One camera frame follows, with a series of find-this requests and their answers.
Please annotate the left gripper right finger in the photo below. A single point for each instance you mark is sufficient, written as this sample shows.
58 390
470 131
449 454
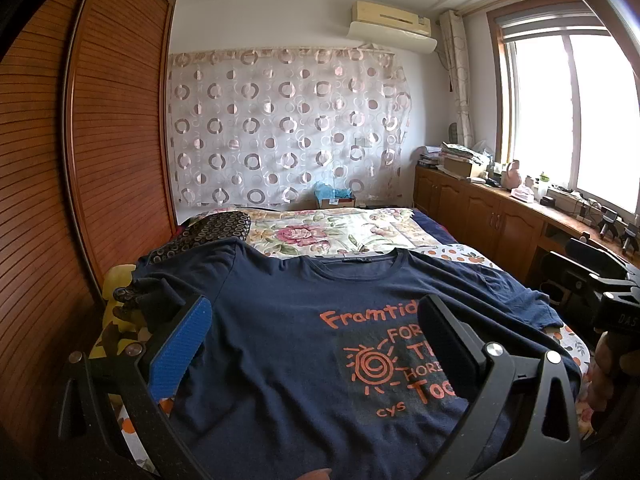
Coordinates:
520 422

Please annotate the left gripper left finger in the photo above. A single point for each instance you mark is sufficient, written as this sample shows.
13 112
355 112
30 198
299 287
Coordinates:
141 374

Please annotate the navy blue printed t-shirt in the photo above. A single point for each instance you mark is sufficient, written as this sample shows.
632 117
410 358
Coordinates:
320 363

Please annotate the person right hand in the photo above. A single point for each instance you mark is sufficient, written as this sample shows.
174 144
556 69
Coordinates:
601 387

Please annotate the orange print white sheet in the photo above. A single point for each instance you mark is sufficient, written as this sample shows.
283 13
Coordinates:
563 335

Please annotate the wooden window side cabinet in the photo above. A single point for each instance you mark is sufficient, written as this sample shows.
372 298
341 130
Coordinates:
513 234

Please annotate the navy blue blanket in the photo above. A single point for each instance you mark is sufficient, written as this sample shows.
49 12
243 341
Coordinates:
436 230

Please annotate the stack of papers and boxes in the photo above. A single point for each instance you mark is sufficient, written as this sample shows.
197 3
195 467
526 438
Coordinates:
456 160

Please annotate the bright window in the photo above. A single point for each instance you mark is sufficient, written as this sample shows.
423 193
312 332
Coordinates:
570 103

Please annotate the brown louvered wooden wardrobe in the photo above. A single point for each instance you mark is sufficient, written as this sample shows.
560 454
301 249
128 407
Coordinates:
84 183

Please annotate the blue tissue box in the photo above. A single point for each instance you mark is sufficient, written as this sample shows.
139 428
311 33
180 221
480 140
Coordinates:
328 197

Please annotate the tied window curtain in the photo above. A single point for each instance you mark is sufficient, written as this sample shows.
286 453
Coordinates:
458 64

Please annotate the floral quilt bedspread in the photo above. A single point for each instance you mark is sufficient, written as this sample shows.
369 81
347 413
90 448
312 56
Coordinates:
335 232

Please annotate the circle patterned sheer curtain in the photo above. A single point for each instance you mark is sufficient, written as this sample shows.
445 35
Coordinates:
265 127

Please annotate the beige wall air conditioner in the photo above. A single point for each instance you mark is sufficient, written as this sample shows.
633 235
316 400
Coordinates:
387 26

